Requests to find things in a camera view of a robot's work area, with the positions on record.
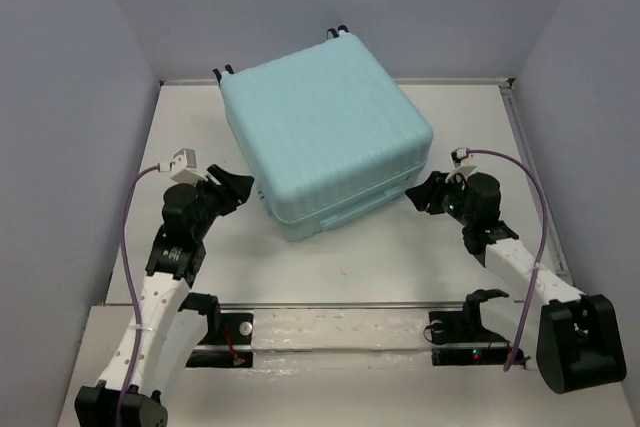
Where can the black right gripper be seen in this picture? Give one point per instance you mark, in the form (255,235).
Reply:
(430,192)

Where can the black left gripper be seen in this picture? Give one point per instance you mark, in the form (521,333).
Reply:
(234,190)

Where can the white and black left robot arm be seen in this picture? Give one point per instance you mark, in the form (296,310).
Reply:
(169,318)

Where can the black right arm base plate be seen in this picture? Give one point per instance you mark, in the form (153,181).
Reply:
(456,343)

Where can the light blue hard-shell suitcase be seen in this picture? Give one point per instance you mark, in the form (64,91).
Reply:
(326,132)

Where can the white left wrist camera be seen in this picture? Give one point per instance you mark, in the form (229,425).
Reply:
(182,168)

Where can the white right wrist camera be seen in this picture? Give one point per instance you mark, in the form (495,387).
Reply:
(464,165)

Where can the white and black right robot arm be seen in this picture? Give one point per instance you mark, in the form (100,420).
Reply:
(572,338)

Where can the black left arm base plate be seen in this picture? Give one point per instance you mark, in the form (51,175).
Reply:
(230,347)

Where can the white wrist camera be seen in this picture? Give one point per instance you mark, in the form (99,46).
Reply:
(182,168)
(464,165)

